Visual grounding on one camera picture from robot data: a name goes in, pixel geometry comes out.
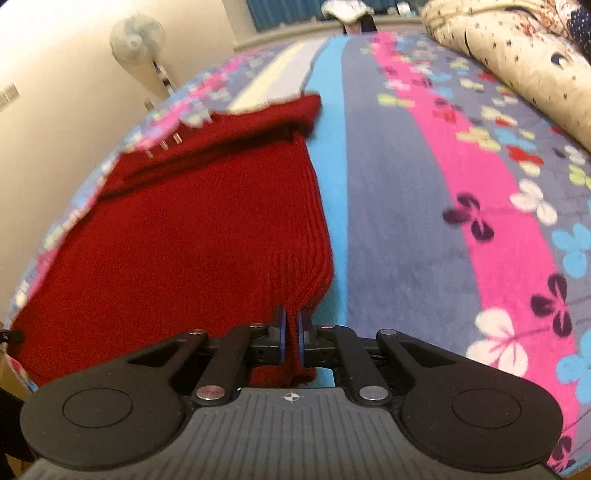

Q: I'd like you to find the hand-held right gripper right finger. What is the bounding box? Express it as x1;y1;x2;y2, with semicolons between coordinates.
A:
297;309;467;408

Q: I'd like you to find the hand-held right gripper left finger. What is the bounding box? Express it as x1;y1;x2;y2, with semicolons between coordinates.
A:
127;305;288;408

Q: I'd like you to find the red knit sweater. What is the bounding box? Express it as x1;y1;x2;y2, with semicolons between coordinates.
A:
9;92;335;391

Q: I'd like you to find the white clothes pile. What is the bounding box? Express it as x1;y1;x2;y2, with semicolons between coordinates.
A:
321;0;375;21

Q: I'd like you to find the floral striped blanket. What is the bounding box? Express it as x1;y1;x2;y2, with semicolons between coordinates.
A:
9;30;591;476

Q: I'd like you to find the white windowsill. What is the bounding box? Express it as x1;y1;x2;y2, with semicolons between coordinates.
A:
233;16;423;51

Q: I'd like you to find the dark garment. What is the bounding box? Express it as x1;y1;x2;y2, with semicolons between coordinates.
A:
344;18;379;35

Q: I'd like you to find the white standing fan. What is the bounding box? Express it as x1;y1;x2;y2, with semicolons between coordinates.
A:
109;14;178;95

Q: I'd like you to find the blue curtain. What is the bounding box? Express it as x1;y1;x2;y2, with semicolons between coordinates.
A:
245;0;423;33

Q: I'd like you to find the cream star print quilt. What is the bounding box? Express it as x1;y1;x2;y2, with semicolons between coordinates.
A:
421;0;591;155

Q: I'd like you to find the floral print cloth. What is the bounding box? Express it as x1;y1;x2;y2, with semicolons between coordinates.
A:
517;0;573;44

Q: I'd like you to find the dark blue polka dot cloth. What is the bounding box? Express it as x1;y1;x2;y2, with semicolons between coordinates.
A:
568;4;591;51

